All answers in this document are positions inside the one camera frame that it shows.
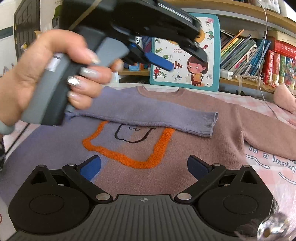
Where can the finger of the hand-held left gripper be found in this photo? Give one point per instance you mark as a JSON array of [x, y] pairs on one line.
[[202, 53], [161, 62]]

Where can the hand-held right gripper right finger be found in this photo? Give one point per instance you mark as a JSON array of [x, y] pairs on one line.
[[197, 166]]

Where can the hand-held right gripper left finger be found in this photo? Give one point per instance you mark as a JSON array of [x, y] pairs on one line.
[[91, 166]]

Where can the pink and purple sweater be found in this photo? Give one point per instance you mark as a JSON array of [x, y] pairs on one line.
[[208, 148]]

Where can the person's left hand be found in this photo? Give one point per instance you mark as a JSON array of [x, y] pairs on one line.
[[34, 69]]

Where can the row of blue-spined books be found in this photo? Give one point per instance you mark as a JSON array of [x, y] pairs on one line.
[[148, 46]]

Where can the teal-edged children's picture book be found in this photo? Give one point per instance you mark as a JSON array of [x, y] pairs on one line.
[[182, 76]]

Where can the white and orange carton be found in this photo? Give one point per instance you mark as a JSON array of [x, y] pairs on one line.
[[136, 68]]

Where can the white charger plug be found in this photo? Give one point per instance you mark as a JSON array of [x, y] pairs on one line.
[[226, 74]]

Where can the stack of thin colourful books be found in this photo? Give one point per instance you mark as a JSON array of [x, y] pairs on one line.
[[242, 53]]

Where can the white wooden bookshelf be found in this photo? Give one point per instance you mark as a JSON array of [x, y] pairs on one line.
[[231, 9]]

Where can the row of thick red books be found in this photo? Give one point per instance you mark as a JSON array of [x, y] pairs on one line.
[[277, 62]]

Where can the pink plush toy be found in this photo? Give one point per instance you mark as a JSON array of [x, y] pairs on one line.
[[285, 99]]

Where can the shiny clear bead charm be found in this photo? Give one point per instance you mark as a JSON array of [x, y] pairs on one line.
[[271, 228]]

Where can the dark wooden door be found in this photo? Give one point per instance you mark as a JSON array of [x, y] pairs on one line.
[[26, 30]]

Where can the dark green wall sign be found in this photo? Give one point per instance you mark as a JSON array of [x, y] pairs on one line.
[[5, 33]]

